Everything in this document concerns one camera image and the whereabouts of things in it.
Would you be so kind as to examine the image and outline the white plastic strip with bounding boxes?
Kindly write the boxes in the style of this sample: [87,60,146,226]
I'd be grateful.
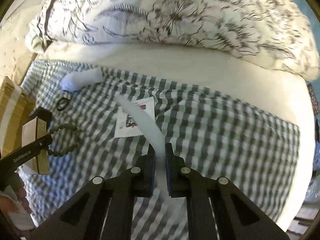
[131,108,170,200]

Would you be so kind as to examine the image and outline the black hair tie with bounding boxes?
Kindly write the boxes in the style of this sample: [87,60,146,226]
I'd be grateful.
[56,96,70,112]

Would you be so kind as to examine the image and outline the white printed sachet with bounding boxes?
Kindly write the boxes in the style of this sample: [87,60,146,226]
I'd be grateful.
[114,96,155,138]

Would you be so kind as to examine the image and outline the tan small carton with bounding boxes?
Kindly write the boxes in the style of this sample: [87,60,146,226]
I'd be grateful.
[22,116,50,175]

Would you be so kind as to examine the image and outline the teal curtain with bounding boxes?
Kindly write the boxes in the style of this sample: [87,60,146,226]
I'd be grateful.
[293,0,319,25]

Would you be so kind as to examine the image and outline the dark bead bracelet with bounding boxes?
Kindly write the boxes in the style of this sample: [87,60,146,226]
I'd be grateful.
[46,122,82,158]

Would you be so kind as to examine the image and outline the beige studded cushion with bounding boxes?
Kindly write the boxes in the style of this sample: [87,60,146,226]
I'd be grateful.
[1,8,37,85]

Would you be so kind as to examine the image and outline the cream bed sheet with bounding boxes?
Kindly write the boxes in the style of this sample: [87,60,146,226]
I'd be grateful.
[41,42,315,230]

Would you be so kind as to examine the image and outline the green checkered cloth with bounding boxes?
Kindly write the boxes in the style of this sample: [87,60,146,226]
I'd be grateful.
[19,60,300,223]

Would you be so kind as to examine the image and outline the left hand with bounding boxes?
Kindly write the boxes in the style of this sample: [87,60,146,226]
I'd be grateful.
[1,173,35,233]

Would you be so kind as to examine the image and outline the brown cardboard box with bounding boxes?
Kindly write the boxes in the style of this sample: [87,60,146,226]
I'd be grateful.
[1,76,35,158]

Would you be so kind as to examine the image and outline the floral white pillow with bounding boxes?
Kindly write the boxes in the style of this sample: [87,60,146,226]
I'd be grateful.
[25,0,319,81]

